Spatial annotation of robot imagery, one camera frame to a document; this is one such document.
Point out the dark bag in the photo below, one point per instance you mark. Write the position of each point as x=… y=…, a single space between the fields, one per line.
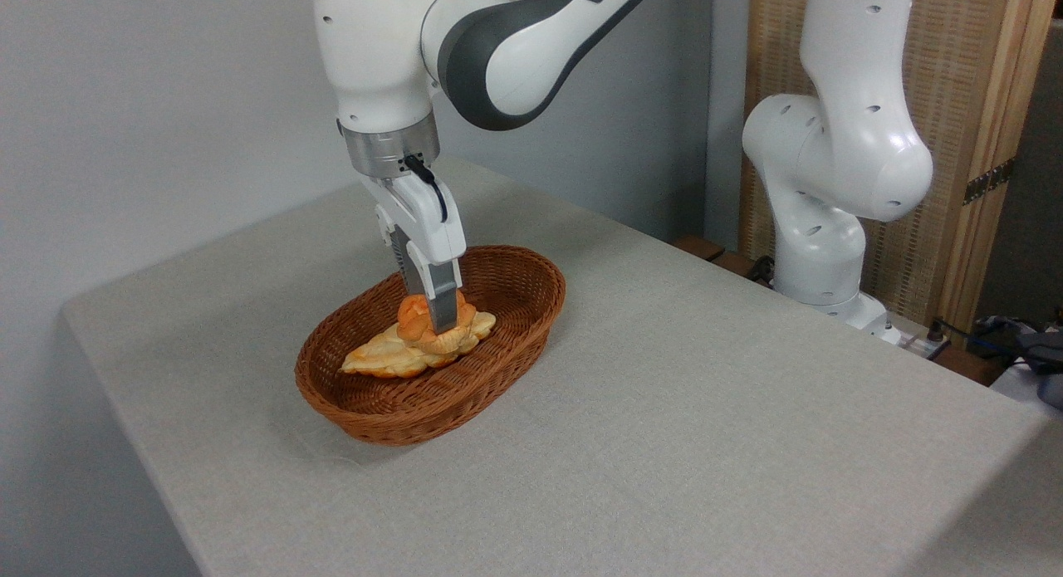
x=1030 y=349

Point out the brown wicker basket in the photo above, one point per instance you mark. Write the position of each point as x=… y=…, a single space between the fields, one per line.
x=415 y=413

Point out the long pale bread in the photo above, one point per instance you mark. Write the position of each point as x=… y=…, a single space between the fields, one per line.
x=380 y=359

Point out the round orange bread roll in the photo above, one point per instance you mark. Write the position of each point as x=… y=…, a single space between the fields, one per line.
x=415 y=313

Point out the dark metal screen hinge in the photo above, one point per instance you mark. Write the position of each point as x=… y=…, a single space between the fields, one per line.
x=987 y=182

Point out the white power strip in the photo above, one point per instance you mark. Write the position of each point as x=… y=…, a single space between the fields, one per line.
x=912 y=343

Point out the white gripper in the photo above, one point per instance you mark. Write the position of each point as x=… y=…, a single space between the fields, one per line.
x=428 y=224

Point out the wooden woven folding screen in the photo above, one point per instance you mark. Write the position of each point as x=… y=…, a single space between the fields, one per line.
x=955 y=79

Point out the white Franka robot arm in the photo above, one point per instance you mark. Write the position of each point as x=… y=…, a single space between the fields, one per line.
x=374 y=54

